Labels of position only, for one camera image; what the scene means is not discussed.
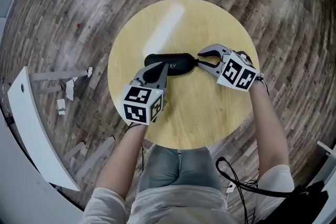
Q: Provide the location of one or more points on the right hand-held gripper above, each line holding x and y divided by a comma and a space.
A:
233, 72

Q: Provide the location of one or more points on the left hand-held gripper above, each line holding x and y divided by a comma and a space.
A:
136, 105

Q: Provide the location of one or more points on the black glasses case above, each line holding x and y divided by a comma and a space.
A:
181, 64

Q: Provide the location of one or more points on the person's left forearm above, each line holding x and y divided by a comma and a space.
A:
123, 157

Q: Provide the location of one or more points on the person's right forearm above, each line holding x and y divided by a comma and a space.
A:
267, 133

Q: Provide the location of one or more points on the small white paper scrap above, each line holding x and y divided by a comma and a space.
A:
89, 71

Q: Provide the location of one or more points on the long white paper scrap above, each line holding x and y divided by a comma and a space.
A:
70, 89

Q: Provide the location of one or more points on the grey metal table leg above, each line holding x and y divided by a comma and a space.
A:
92, 154
57, 75

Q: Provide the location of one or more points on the person's grey jeans legs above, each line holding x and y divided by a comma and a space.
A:
178, 168

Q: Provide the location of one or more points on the torn white paper scrap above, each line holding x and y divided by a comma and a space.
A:
61, 107

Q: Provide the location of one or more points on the white curved board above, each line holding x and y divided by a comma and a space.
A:
36, 126

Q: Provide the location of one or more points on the person's white shirt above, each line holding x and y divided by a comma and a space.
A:
170, 207

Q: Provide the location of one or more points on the white furniture corner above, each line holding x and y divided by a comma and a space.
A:
326, 148

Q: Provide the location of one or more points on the black bag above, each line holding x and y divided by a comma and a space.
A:
307, 202

